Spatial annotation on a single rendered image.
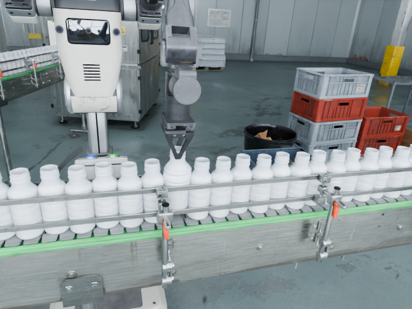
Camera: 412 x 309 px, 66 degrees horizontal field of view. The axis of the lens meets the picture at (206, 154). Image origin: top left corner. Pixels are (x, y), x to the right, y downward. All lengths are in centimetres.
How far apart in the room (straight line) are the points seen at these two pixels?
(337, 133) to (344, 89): 44
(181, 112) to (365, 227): 70
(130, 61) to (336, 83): 254
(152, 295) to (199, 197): 94
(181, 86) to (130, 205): 32
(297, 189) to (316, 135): 227
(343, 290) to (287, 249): 131
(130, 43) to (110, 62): 307
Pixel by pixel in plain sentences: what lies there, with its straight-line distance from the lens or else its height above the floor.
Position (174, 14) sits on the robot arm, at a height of 150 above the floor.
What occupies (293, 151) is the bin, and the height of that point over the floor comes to 93.
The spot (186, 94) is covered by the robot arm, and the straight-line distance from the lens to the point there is 64.
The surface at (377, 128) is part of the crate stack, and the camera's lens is 380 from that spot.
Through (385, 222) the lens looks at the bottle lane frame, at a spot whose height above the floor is 93.
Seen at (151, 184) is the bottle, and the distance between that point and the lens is 78.
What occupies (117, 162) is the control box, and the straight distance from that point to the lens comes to 91.
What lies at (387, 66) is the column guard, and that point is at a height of 54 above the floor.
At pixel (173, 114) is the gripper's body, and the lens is 72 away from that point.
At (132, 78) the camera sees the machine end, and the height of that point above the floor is 72.
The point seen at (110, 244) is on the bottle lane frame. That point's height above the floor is 98.
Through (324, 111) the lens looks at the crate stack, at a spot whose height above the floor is 77.
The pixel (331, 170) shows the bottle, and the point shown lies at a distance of 97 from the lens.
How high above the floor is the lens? 149
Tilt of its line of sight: 23 degrees down
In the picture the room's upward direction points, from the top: 4 degrees clockwise
